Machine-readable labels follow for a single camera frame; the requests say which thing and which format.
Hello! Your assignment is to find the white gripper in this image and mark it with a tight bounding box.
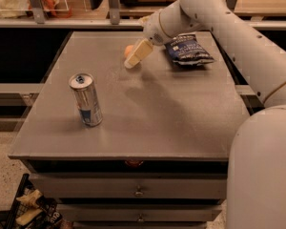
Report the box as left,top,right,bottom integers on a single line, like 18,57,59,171
124,11,166,69

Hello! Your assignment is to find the orange fruit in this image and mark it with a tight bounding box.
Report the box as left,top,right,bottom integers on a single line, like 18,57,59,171
124,45,133,58

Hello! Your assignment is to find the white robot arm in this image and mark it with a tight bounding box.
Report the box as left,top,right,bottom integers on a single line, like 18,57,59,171
125,0,286,229

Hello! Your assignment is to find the silver blue redbull can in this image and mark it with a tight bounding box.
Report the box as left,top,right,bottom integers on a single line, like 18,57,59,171
69,73,103,127

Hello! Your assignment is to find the dark blue chip bag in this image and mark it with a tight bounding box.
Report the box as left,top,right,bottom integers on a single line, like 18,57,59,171
165,33,215,66

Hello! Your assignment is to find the metal shelf rack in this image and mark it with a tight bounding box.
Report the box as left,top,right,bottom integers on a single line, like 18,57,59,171
0,0,286,30

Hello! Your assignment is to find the grey drawer cabinet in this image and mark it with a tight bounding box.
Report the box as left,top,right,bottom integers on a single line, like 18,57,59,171
10,31,248,229

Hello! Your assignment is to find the upper grey drawer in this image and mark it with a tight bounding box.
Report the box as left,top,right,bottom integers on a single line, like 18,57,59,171
30,174,227,199

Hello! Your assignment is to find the grey drawer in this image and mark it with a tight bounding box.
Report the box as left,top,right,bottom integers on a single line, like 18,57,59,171
58,204,221,222
30,174,227,199

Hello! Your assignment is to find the lower grey drawer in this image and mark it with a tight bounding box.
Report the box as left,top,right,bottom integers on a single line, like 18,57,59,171
58,204,221,222

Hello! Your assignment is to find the black wire basket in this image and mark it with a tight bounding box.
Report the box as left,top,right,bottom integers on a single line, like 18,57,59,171
4,174,63,229

